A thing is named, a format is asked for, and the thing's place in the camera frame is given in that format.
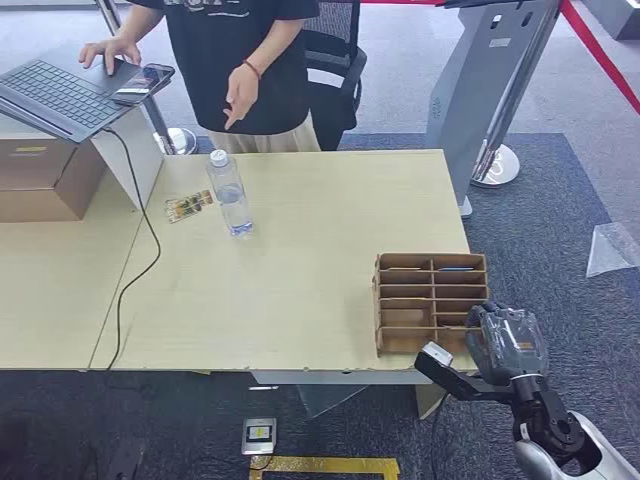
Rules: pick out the brown cardboard box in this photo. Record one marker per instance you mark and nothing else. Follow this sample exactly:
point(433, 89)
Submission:
point(35, 179)

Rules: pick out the person's left forearm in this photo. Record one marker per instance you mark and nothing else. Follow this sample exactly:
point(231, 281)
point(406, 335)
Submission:
point(280, 46)

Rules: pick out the white folded board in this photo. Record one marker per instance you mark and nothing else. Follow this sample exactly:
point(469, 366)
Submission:
point(132, 152)

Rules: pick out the clear plastic water bottle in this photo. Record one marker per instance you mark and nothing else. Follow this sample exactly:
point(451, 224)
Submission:
point(231, 195)

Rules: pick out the colourful printed card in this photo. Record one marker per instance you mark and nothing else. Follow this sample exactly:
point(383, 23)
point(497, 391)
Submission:
point(189, 205)

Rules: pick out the person's right hand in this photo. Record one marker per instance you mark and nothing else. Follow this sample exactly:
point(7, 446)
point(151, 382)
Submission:
point(118, 48)

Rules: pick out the clear plastic sheet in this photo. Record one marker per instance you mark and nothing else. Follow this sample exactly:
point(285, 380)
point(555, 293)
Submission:
point(612, 248)

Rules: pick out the silver floor socket box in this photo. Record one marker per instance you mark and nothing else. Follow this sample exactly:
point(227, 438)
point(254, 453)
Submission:
point(258, 435)

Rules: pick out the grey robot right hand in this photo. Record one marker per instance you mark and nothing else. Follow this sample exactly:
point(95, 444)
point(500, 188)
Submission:
point(507, 348)

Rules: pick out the beige desk leg panel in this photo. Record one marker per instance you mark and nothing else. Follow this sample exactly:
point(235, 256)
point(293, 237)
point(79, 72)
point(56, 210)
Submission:
point(429, 401)

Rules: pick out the person's right forearm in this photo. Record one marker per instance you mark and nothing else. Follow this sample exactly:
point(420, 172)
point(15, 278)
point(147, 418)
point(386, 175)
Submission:
point(143, 25)

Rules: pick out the pale card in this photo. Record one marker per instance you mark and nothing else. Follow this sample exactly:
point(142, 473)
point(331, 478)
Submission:
point(404, 268)

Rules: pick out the blue card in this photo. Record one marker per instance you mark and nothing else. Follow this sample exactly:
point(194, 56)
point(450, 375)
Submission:
point(456, 269)

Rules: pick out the yellow floor tape frame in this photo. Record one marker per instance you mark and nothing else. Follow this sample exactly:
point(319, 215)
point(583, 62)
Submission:
point(324, 466)

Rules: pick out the black smartphone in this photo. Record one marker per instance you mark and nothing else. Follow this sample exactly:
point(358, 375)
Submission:
point(143, 83)

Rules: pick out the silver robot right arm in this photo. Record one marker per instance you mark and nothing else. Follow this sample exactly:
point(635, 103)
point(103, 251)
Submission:
point(560, 437)

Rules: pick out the cardboard slotted card organizer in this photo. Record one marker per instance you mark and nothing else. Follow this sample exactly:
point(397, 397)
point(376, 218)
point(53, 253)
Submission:
point(430, 295)

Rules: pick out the grey laptop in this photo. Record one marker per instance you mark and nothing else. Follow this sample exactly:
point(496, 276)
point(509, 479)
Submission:
point(55, 93)

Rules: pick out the person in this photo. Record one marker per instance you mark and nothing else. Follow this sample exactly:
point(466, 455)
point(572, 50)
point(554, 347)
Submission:
point(225, 66)

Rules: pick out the grey metal kiosk stand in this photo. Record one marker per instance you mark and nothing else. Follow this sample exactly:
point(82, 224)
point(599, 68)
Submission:
point(480, 79)

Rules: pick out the chrome stanchion post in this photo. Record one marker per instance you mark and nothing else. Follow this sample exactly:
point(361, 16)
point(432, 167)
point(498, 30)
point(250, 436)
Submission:
point(505, 112)
point(160, 122)

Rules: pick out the grey desk frame beam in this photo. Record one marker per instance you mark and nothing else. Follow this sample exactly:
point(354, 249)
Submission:
point(340, 378)

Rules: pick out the red barrier belt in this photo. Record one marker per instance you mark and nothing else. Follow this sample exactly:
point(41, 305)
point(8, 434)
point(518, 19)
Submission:
point(600, 56)

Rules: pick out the grey platform block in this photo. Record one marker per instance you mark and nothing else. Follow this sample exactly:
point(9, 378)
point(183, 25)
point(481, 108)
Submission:
point(617, 14)

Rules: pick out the black office chair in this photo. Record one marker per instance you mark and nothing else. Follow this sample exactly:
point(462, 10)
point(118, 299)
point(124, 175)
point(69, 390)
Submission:
point(335, 86)

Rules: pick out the person's left hand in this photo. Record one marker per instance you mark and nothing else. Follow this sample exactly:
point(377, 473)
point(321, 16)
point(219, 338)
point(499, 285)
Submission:
point(242, 93)

